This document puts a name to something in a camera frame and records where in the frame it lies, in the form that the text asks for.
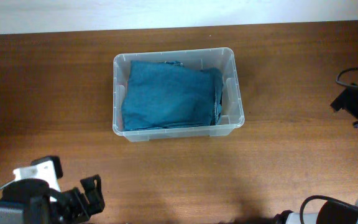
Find dark blue jeans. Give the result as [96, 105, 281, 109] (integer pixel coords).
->
[121, 61, 223, 131]

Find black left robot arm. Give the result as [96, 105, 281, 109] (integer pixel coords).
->
[0, 175, 105, 224]

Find clear plastic storage bin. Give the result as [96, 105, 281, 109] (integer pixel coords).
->
[112, 47, 245, 142]

